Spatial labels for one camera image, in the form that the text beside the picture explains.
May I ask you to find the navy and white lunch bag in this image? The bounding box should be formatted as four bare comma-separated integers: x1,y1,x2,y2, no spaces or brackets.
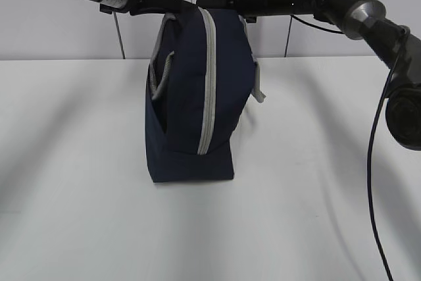
145,7,265,183

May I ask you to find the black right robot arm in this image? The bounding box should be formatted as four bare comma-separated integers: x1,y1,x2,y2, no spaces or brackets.
197,0,420,151

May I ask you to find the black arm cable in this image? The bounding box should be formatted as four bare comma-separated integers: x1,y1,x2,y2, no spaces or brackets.
291,14,410,281

